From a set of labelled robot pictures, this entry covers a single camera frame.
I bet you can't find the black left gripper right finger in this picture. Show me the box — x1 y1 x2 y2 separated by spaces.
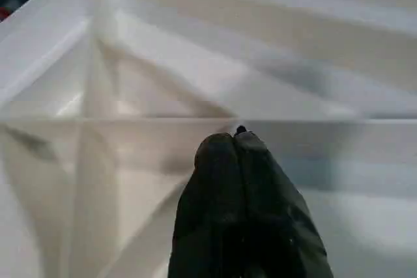
233 124 335 278

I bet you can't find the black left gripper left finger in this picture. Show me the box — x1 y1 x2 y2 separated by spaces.
167 132 250 278

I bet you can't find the white plastic table top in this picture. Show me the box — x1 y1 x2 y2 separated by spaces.
0 0 417 278

